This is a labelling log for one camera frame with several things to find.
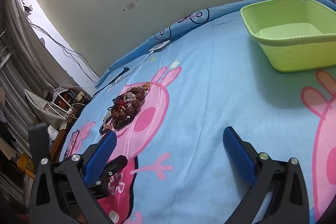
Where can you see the phone with pink case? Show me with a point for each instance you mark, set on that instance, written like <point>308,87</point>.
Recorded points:
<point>72,142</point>

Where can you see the grey curtain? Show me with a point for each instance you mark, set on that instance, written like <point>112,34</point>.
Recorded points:
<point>23,61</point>

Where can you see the black wall adapter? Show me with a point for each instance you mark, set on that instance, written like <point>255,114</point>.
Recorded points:
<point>27,8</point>

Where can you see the pile of mixed bead jewelry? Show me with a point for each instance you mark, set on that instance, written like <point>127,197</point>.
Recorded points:
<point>131,106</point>

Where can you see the green plastic basket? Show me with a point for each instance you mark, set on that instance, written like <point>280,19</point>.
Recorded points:
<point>296,53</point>

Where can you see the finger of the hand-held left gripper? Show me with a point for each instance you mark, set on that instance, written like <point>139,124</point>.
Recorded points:
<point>116,165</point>
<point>39,140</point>

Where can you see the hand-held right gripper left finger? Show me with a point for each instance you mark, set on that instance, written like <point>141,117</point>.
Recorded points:
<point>101,158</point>

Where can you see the white dotted ironing board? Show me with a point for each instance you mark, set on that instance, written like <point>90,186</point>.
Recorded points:
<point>43,106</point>

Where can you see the white charger box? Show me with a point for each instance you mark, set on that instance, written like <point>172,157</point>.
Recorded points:
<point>159,46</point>

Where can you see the blue printed cartoon blanket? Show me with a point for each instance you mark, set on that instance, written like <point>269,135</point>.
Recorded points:
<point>210,98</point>

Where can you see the white mug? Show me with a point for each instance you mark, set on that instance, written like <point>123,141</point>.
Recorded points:
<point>53,132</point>

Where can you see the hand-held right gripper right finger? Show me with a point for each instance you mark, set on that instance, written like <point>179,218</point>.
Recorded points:
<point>239,158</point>

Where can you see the white wall socket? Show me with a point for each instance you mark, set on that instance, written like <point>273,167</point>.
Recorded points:
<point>130,5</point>

